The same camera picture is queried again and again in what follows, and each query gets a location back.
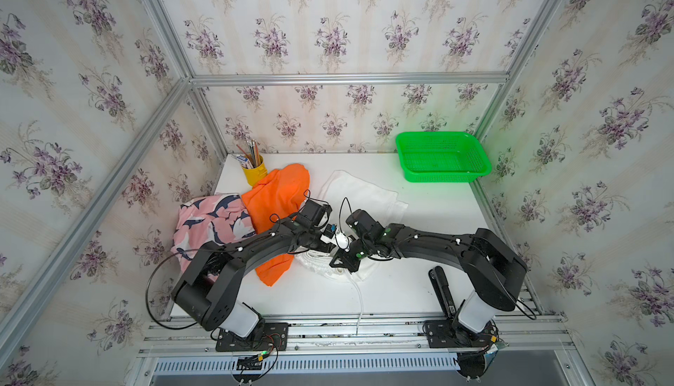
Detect white shorts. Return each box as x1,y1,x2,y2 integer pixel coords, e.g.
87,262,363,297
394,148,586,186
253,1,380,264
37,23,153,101
294,169,410,337

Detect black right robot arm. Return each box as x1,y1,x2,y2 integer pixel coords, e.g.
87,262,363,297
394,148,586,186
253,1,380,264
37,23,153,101
330,209,528,333

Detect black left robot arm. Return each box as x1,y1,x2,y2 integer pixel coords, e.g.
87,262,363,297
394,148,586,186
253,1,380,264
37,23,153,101
171,199,335,338

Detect orange cloth garment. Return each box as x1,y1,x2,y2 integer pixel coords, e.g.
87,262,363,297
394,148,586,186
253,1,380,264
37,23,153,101
240,162,312,287

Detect yellow pencil cup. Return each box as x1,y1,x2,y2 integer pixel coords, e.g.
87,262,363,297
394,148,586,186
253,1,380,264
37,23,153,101
242,158,268,187

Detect pink shark print garment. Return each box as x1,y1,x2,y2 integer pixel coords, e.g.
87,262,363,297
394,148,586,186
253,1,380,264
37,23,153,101
171,194,256,273

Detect colored pencils bundle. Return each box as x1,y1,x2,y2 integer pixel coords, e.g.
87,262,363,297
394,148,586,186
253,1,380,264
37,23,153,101
235,140,263,169

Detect green plastic basket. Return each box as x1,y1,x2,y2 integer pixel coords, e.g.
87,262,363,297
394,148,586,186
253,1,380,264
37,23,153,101
395,132,493,184

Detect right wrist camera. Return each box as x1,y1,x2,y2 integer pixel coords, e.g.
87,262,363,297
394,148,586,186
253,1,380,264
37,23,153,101
321,224,350,250

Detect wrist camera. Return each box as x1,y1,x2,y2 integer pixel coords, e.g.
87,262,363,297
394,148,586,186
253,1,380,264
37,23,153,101
295,199,332,229
321,224,350,250

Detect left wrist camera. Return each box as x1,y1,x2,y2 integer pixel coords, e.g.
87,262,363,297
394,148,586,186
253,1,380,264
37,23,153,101
295,199,332,229

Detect aluminium rail frame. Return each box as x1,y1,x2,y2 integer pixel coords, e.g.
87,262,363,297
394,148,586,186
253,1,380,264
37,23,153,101
125,312,593,385

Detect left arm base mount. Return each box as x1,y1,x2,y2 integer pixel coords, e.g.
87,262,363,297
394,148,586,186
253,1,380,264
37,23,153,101
215,315,290,352

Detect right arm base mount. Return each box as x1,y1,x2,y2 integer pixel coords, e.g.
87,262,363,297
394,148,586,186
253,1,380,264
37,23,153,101
422,266,498,352

